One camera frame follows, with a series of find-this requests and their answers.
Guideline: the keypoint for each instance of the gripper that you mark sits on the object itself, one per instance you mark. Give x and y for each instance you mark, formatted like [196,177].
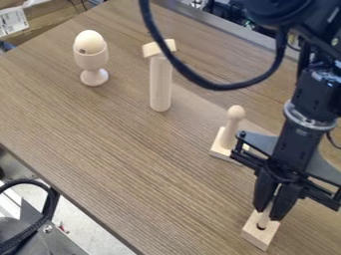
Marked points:
[295,146]

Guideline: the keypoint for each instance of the wooden stick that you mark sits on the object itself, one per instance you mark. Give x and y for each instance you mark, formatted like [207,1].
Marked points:
[264,220]

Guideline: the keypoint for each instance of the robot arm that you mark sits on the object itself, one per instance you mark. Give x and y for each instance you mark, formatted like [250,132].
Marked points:
[320,94]

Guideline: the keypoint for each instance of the wooden cube with hole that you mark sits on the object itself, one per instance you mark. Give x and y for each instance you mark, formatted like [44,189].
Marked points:
[262,236]

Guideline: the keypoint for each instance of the wooden peg with round head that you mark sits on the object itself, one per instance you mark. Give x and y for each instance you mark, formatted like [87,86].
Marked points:
[232,126]

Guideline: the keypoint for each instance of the wooden bolt with flat head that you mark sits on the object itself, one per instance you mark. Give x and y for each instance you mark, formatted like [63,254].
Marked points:
[160,83]

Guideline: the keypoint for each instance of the black metal base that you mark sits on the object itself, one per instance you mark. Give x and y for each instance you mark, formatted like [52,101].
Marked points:
[49,242]

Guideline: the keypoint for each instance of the wooden egg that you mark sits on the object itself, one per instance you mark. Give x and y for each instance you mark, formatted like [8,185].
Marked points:
[88,41]

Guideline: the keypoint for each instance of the cardboard box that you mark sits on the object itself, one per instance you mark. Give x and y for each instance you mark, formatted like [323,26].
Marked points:
[44,16]

